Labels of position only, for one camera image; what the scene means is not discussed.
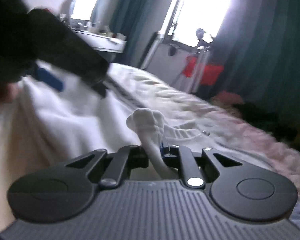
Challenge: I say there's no white zip-up garment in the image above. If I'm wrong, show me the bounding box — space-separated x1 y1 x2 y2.
0 60 273 233

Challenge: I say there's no pile of dark clothes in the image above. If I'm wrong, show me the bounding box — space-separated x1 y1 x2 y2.
209 91 300 152

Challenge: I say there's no pink white bed quilt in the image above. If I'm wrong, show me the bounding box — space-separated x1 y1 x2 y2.
109 63 300 227

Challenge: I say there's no white dresser shelf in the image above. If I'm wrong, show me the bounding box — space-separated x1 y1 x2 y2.
58 14 126 53

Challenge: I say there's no red bag on stand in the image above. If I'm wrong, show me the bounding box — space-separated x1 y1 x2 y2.
181 56 224 86

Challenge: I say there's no white metal stand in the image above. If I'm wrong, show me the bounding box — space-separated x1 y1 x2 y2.
170 28 214 94

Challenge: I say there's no dark teal curtain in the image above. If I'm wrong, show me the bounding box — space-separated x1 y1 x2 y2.
110 0 300 125

